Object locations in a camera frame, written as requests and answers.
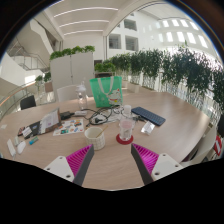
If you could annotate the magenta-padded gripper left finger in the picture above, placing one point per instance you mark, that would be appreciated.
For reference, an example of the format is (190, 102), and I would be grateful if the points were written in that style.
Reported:
(60, 166)

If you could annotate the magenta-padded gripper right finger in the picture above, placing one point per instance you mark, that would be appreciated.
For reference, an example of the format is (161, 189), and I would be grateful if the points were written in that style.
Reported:
(164, 165)

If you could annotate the clear white-capped water bottle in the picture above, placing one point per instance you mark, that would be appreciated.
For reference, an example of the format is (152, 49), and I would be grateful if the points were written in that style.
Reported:
(126, 128)

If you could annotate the blue and green tube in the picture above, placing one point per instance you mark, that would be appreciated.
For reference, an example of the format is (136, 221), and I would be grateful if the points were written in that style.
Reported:
(33, 140)

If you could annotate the colourful sticker sheet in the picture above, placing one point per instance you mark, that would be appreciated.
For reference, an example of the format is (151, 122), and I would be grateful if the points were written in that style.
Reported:
(68, 127)

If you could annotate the white grid-pattern mug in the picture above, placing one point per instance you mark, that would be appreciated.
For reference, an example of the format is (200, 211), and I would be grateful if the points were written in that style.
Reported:
(94, 141)

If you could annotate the white chair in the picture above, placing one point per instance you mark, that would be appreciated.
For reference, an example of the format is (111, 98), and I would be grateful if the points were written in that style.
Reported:
(203, 146)
(66, 93)

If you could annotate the black notebook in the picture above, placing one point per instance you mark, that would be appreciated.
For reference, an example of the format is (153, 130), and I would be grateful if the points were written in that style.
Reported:
(35, 128)

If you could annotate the brown clipboard with paper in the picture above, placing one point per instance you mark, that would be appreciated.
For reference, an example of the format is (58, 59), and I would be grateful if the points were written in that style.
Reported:
(50, 120)

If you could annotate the white card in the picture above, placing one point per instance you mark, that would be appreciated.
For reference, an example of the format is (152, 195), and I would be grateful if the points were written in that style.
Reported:
(27, 132)

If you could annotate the flat round red coaster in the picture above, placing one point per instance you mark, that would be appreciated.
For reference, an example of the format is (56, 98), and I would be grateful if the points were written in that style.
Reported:
(119, 140)

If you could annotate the black power adapter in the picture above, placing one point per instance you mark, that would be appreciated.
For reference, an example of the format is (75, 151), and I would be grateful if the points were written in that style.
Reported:
(66, 115)

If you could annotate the small red and black box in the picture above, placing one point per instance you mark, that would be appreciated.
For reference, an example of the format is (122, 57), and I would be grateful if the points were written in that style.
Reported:
(21, 131)

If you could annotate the gold spoon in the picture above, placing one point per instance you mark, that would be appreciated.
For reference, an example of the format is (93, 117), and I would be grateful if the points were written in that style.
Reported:
(101, 131)

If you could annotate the white paper sheet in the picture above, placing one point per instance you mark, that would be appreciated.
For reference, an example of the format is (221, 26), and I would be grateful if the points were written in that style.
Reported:
(3, 126)

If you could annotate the tall clear spouted bottle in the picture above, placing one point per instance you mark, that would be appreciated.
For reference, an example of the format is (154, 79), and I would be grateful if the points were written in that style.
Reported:
(81, 98)

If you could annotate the black chair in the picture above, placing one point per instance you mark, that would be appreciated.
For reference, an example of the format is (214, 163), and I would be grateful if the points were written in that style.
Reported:
(28, 102)

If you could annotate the wooden planter with plants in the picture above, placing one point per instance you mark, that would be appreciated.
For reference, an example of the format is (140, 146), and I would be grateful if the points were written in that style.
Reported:
(48, 86)

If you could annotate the green tote bag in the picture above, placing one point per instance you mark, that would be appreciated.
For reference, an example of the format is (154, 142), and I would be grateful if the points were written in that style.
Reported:
(105, 93)

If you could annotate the white cabinet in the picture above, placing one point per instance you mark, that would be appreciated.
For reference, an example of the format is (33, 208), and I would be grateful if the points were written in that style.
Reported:
(71, 73)

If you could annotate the row of green hedge plants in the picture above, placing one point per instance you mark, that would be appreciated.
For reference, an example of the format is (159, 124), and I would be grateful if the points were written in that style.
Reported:
(173, 70)

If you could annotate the green plants atop cabinet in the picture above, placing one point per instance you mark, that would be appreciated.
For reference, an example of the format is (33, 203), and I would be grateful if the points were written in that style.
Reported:
(71, 51)

